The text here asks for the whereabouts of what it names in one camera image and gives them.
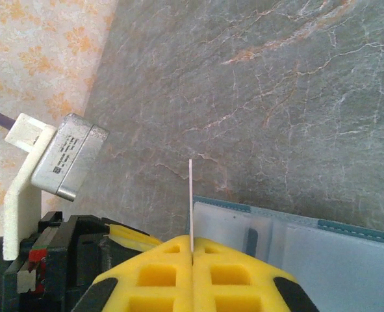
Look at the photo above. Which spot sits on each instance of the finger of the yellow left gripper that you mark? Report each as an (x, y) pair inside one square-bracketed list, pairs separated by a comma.
[(130, 239)]

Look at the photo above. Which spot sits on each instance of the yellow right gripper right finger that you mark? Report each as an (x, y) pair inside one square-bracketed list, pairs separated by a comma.
[(204, 292)]

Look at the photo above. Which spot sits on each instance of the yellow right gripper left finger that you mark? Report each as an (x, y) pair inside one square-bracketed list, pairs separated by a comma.
[(182, 292)]

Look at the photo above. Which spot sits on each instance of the teal card holder wallet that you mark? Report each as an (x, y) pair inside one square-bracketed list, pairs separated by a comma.
[(325, 260)]

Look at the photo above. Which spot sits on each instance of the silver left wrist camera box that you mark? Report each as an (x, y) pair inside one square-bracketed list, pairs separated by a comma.
[(68, 152)]

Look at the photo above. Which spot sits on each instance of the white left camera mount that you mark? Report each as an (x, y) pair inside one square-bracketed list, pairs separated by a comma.
[(19, 211)]

